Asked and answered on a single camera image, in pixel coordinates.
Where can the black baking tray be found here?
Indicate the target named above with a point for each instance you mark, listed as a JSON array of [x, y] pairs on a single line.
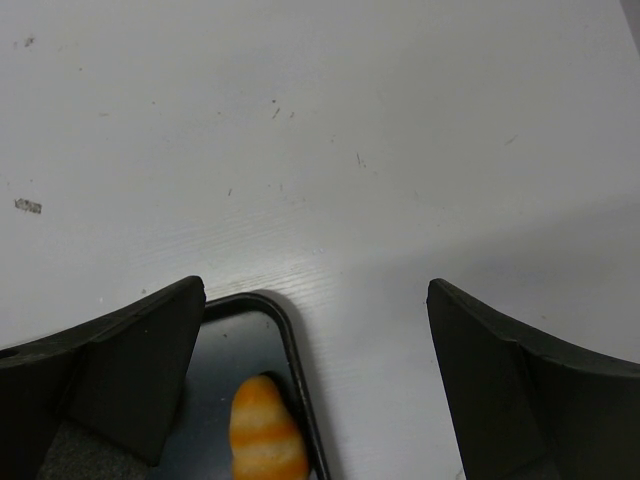
[[241, 336]]

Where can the striped yellow bread roll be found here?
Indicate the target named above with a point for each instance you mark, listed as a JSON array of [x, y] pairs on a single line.
[[265, 440]]

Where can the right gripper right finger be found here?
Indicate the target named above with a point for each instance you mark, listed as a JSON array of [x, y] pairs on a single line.
[[527, 405]]

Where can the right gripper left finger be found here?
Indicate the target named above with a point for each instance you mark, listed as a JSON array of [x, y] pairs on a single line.
[[118, 378]]

